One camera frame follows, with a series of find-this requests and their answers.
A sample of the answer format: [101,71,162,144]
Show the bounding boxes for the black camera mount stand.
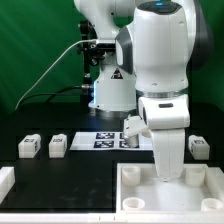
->
[77,20,105,84]

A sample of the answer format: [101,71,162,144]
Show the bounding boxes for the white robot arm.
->
[74,0,212,180]

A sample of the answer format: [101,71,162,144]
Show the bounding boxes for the printed marker sheet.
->
[70,132,152,151]

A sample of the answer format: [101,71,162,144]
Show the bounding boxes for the white square tabletop part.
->
[116,163,224,213]

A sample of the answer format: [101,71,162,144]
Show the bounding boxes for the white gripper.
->
[138,94,190,181]

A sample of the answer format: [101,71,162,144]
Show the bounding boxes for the grey camera cable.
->
[14,39,98,111]

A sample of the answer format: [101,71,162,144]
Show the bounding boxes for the white U-shaped obstacle fence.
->
[0,166,224,224]

